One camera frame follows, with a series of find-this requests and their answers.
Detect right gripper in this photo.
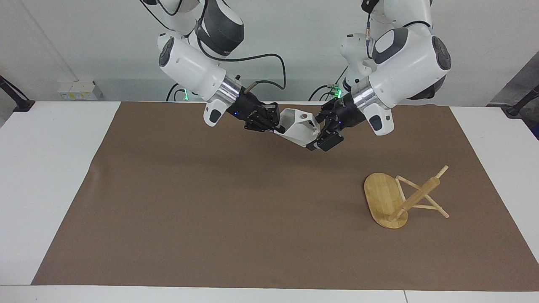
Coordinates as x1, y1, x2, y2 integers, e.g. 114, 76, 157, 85
229, 90, 287, 135

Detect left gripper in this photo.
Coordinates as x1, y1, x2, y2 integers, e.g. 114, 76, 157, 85
306, 95, 368, 152

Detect white angular cup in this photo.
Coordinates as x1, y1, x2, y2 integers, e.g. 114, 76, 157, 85
273, 108, 321, 148

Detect wooden cup rack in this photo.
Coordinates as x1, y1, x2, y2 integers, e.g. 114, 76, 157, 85
363, 165, 451, 230

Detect black stand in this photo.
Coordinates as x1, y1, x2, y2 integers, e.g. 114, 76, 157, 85
0, 75, 36, 112
504, 83, 539, 117

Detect black cable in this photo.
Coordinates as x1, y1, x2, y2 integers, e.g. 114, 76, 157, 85
165, 82, 187, 102
308, 65, 349, 102
196, 0, 287, 94

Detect white wall socket box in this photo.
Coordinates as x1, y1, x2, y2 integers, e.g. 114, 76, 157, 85
57, 80, 103, 101

